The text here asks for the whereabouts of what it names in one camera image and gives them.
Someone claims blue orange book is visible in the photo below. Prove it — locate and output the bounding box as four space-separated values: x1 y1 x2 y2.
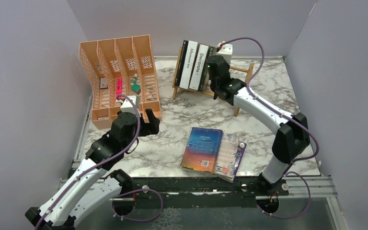
180 127 223 173

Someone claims black Moon and Sixpence book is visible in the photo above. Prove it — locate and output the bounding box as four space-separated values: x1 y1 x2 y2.
174 40 189 86

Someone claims white Afternoon tea book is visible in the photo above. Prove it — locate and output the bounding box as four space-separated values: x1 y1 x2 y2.
180 40 198 89

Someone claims white Decorate Furniture book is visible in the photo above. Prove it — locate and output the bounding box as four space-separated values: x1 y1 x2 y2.
189 44 210 91

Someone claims dark green book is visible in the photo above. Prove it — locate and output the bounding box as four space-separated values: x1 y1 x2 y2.
198 46 216 92

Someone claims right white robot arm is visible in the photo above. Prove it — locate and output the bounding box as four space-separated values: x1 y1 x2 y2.
206 55 311 195

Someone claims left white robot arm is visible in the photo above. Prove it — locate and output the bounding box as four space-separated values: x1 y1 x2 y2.
25 109 160 230

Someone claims green glue bottle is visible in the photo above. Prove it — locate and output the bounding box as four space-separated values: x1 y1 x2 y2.
130 73 141 94

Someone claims wooden book rack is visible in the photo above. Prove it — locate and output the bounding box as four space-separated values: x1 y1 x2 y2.
172 56 254 103

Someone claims pink highlighter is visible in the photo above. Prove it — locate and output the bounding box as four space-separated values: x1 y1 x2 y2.
115 77 123 103

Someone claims small red white box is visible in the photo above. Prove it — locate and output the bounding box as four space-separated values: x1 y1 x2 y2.
100 78 108 89

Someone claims orange plastic file organizer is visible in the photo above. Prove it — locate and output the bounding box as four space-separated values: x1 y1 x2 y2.
79 35 162 129

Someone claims floral purple book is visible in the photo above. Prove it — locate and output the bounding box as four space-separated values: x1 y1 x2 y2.
212 134 247 183

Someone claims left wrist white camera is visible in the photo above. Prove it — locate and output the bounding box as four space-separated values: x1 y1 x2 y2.
120 95 140 115

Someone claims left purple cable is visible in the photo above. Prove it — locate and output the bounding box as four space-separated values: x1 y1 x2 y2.
33 93 164 230

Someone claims purple cable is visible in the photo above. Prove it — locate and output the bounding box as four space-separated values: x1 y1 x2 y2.
33 93 164 230
218 36 321 220

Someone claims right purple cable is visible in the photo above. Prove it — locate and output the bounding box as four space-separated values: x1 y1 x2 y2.
218 36 321 220

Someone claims black metal base rail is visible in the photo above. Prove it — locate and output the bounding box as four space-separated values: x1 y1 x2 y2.
67 159 290 210

